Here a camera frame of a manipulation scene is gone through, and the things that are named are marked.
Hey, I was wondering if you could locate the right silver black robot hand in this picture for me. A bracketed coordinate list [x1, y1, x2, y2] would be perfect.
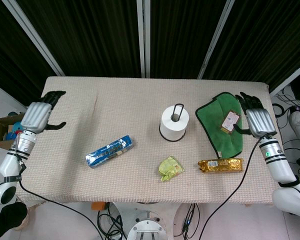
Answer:
[233, 91, 278, 139]

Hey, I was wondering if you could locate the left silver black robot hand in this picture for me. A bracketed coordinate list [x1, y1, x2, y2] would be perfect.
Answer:
[19, 90, 67, 134]

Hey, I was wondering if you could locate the white paper towel roll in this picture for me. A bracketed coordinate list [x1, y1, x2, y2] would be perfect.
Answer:
[159, 105, 190, 140]

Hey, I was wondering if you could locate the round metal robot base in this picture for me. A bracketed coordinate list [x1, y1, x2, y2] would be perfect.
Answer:
[126, 210, 169, 240]

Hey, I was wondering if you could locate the brown snack packet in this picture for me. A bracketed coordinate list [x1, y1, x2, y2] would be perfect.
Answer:
[220, 110, 241, 134]

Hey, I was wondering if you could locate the white shoe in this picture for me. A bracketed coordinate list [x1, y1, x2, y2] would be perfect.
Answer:
[288, 109, 300, 142]

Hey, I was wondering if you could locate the cardboard box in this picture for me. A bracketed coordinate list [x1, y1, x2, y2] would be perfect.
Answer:
[0, 113, 26, 150]

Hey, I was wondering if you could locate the green microfiber cloth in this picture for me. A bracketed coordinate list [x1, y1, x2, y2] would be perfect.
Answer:
[195, 92, 246, 159]

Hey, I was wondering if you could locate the gold foil biscuit package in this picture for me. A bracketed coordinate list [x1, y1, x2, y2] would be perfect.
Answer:
[197, 158, 244, 174]

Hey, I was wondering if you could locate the blue cookie package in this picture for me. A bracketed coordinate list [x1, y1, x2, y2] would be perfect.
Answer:
[85, 134, 134, 169]

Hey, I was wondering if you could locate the yellow-green crumpled snack bag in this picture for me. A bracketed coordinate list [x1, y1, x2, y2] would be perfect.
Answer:
[158, 155, 185, 183]

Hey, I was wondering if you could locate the beige woven tablecloth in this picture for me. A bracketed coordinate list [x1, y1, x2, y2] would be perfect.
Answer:
[15, 76, 291, 206]

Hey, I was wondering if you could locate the orange object under table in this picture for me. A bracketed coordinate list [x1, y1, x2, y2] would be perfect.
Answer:
[91, 201, 108, 212]

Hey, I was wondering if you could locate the dark green curtain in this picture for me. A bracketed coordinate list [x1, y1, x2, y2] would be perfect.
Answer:
[0, 0, 300, 98]

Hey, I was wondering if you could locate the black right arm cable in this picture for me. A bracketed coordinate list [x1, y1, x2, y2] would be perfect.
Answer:
[198, 134, 277, 240]

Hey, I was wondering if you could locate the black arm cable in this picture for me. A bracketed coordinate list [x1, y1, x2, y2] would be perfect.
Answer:
[198, 134, 277, 240]
[14, 159, 102, 240]

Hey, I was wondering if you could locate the black wire roll holder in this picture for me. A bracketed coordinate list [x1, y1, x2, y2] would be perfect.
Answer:
[158, 102, 188, 143]

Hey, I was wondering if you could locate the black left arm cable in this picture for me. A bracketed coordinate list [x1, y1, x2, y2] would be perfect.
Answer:
[14, 159, 102, 240]

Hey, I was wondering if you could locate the black cable bundle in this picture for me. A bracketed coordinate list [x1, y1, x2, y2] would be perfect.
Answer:
[97, 202, 127, 240]

